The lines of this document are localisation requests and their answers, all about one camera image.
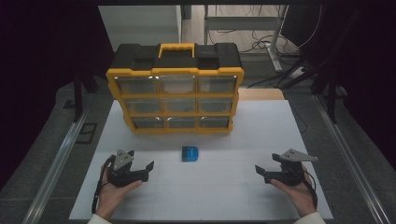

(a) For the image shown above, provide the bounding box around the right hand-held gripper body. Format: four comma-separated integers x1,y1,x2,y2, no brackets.
269,148,319,188

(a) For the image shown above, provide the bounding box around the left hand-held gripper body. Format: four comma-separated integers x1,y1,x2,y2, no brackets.
106,148,149,188

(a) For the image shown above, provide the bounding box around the clear plastic drawer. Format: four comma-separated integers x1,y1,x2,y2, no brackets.
132,117,166,130

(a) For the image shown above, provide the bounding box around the small blue plastic box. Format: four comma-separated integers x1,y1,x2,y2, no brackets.
181,146,199,162

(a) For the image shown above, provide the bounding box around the yellow black drawer organizer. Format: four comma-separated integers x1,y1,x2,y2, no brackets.
106,42,246,135

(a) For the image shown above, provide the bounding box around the person's left hand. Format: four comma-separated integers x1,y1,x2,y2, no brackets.
95,164,144,218

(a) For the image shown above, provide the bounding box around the person's right hand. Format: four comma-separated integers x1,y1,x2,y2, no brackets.
270,166,317,217

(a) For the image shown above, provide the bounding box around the white table mat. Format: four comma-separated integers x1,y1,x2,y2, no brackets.
68,99,334,221

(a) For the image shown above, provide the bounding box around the wooden board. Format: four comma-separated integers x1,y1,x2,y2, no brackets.
237,88,286,101

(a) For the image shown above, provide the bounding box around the grid of clear drawers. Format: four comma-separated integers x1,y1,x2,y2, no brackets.
115,75,237,130

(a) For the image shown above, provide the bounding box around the black stand leg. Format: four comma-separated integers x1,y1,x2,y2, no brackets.
326,71,339,124
73,74,84,123

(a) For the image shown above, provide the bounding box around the white power strip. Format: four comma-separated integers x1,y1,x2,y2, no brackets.
289,65,307,78

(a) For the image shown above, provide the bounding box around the dark curtain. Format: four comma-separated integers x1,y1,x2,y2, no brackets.
306,4,396,171
0,4,114,190

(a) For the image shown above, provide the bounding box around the white cabinet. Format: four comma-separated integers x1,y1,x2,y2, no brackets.
98,5,182,52

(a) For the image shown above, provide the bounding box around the left hand-held gripper cable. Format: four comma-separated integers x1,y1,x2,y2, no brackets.
91,154,117,215

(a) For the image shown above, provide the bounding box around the hand-held gripper cable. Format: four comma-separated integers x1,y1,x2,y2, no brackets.
91,154,117,215
301,169,319,210

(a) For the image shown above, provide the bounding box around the right hand-held gripper cable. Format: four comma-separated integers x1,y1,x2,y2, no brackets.
301,169,319,210

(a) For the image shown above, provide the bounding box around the thin black cable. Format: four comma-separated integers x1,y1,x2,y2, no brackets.
289,102,308,134

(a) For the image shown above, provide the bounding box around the black floor frame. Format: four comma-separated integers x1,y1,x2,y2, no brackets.
76,122,98,145

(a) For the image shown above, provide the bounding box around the aluminium frame rail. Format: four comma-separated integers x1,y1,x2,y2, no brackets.
312,93,391,224
21,108,90,224

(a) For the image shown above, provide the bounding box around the tangle of black floor cables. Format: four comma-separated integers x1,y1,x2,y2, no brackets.
208,29,300,54

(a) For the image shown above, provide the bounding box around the white metal desk frame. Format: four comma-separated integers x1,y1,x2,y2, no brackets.
204,4,284,73

